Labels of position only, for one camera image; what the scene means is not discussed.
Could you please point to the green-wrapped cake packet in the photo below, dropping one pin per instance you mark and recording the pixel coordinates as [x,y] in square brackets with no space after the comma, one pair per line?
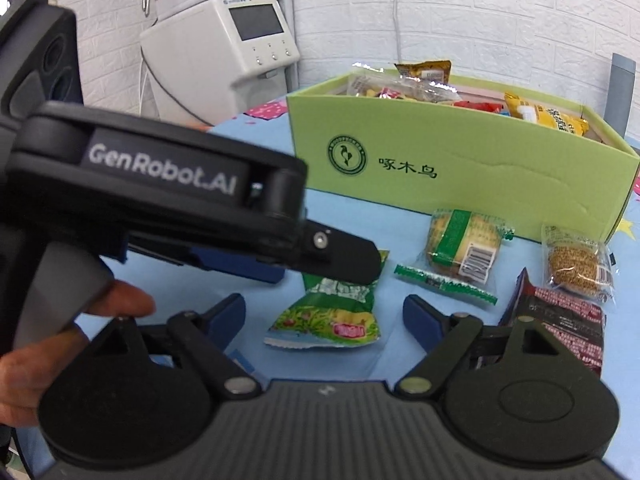
[460,245]

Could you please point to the brown gold snack packet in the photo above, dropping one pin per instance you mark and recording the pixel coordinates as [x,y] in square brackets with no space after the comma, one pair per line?
[425,71]

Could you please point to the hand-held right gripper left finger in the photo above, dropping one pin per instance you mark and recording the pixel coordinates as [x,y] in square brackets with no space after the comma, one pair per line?
[227,312]

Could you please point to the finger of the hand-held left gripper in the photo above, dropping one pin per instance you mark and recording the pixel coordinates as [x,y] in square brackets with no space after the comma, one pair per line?
[345,260]
[240,267]

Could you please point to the clear colourful snack packet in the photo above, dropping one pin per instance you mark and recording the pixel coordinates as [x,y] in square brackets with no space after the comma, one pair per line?
[395,90]

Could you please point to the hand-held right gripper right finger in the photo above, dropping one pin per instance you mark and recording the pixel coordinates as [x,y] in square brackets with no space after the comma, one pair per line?
[420,317]

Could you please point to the person's left hand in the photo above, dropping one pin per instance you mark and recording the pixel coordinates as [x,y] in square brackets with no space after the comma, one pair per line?
[130,300]

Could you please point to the yellow printed snack packet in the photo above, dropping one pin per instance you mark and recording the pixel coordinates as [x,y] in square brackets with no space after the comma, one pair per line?
[550,116]

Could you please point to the green cardboard box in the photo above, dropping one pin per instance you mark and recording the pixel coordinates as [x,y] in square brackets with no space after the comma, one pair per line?
[500,175]

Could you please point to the green snack packet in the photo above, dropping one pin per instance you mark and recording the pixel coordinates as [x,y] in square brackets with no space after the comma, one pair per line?
[330,320]

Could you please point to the blue cartoon tablecloth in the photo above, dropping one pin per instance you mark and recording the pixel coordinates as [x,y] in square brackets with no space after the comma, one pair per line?
[360,220]

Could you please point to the dark red snack packet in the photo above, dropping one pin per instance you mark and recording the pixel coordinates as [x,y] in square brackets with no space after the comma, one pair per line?
[565,320]

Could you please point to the white appliance with screen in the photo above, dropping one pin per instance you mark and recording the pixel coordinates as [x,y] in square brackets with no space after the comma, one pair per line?
[200,60]

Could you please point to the clear sesame cake packet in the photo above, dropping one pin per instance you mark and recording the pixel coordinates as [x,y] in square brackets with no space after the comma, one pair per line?
[572,265]

